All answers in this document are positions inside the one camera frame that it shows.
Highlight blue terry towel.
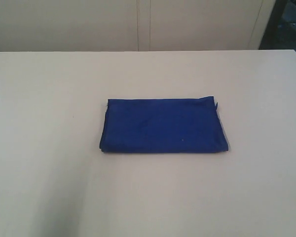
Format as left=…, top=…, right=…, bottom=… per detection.
left=99, top=96, right=229, bottom=154

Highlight dark metal post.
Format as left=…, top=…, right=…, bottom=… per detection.
left=259, top=0, right=288, bottom=50

